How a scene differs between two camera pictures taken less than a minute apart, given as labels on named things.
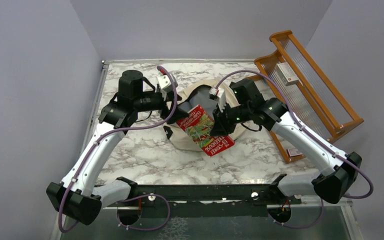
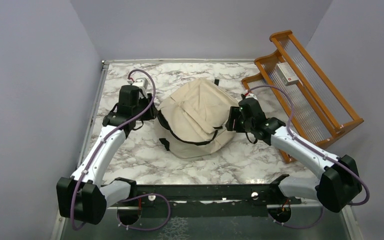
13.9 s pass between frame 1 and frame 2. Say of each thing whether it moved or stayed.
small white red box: stayed
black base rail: stayed
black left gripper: moved
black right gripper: moved
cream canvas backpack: moved
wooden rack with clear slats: stayed
